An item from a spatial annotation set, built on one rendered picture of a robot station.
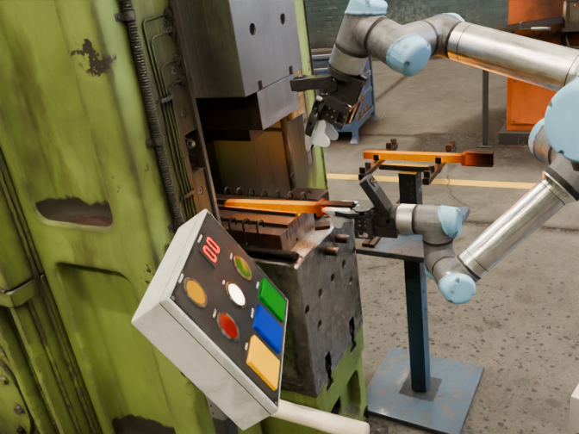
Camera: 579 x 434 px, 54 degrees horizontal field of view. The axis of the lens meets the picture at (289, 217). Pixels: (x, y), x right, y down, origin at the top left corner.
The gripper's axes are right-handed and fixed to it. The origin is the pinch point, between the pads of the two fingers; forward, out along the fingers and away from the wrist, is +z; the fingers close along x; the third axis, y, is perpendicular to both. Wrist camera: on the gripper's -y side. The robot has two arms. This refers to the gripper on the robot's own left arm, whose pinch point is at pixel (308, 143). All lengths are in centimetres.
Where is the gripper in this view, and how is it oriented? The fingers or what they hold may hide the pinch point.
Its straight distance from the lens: 134.4
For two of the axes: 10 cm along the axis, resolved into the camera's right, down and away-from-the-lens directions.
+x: 4.7, -4.3, 7.7
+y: 8.4, 4.8, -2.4
